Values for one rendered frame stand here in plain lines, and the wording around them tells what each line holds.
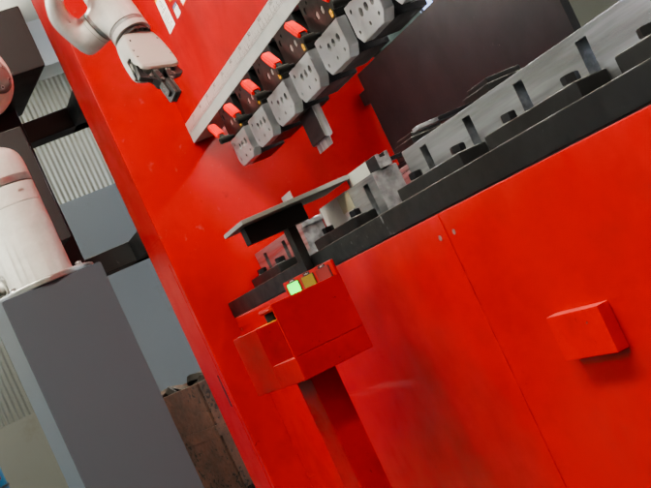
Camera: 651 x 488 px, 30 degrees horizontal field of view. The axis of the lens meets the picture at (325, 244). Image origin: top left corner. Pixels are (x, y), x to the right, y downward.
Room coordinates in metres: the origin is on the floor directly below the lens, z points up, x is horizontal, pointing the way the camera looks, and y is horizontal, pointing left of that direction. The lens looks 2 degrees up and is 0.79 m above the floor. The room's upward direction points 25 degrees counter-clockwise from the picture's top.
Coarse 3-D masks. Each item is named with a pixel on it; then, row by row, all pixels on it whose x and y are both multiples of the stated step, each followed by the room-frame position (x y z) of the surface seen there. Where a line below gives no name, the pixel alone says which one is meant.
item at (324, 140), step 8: (304, 112) 2.73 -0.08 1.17; (312, 112) 2.69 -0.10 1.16; (320, 112) 2.69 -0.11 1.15; (304, 120) 2.75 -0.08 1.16; (312, 120) 2.71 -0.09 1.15; (320, 120) 2.68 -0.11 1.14; (304, 128) 2.77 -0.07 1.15; (312, 128) 2.73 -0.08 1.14; (320, 128) 2.69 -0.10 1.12; (328, 128) 2.69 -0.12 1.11; (312, 136) 2.75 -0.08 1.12; (320, 136) 2.71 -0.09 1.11; (328, 136) 2.69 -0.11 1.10; (312, 144) 2.77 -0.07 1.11; (320, 144) 2.76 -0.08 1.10; (328, 144) 2.71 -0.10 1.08; (320, 152) 2.78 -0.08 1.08
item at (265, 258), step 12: (300, 228) 3.02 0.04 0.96; (312, 228) 3.03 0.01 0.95; (324, 228) 3.04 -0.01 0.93; (276, 240) 3.24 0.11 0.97; (312, 240) 3.03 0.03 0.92; (264, 252) 3.38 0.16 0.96; (276, 252) 3.28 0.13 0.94; (288, 252) 3.21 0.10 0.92; (312, 252) 3.02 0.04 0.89; (264, 264) 3.43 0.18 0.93
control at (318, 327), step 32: (320, 288) 2.23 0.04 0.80; (288, 320) 2.19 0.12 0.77; (320, 320) 2.22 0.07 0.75; (352, 320) 2.25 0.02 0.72; (256, 352) 2.29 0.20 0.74; (288, 352) 2.28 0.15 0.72; (320, 352) 2.20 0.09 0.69; (352, 352) 2.24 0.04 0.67; (256, 384) 2.33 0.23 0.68; (288, 384) 2.23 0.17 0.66
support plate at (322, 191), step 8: (344, 176) 2.64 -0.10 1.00; (328, 184) 2.63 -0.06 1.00; (336, 184) 2.64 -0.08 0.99; (312, 192) 2.61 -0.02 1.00; (320, 192) 2.64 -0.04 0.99; (328, 192) 2.76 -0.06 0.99; (288, 200) 2.59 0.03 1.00; (296, 200) 2.60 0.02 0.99; (304, 200) 2.68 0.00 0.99; (312, 200) 2.79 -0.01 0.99; (272, 208) 2.58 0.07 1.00; (280, 208) 2.59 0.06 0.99; (256, 216) 2.57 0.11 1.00; (264, 216) 2.60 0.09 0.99; (240, 224) 2.57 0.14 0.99; (248, 224) 2.61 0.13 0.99; (232, 232) 2.65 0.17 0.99
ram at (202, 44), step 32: (192, 0) 3.01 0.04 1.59; (224, 0) 2.81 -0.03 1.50; (256, 0) 2.63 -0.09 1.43; (288, 0) 2.47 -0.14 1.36; (160, 32) 3.36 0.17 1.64; (192, 32) 3.11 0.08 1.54; (224, 32) 2.90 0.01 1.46; (192, 64) 3.23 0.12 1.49; (224, 64) 2.99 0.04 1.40; (192, 96) 3.35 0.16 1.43; (224, 96) 3.10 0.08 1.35
